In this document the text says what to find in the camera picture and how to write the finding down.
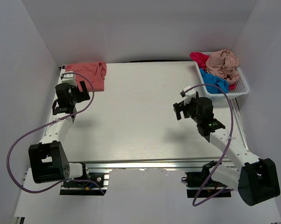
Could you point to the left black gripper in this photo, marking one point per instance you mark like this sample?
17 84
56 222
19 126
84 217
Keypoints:
79 94

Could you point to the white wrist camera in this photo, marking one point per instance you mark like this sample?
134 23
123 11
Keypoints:
187 94
69 78

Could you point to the white plastic basket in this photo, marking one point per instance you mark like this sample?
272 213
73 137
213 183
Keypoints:
241 86

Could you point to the folded salmon pink t-shirt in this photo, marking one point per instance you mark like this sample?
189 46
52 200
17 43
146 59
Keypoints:
95 72

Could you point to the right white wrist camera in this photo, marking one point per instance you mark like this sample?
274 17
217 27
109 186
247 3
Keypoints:
187 94

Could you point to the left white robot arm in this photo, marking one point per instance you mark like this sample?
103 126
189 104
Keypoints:
47 158

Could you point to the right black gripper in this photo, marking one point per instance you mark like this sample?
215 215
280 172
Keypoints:
183 109

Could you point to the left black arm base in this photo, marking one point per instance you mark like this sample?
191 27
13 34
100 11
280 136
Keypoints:
86 188

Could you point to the aluminium table frame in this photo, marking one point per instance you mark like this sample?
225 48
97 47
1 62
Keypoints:
131 132

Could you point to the magenta red t-shirt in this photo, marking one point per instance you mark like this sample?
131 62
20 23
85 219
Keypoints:
201 59

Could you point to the blue t-shirt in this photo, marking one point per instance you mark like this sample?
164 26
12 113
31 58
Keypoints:
216 81

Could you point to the beige crumpled t-shirt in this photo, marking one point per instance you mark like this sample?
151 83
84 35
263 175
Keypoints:
223 64

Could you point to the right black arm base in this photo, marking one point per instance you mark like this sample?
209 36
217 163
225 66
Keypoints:
194 180

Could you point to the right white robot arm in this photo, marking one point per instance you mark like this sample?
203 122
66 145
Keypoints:
255 179

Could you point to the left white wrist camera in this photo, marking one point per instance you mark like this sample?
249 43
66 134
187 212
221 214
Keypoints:
69 78

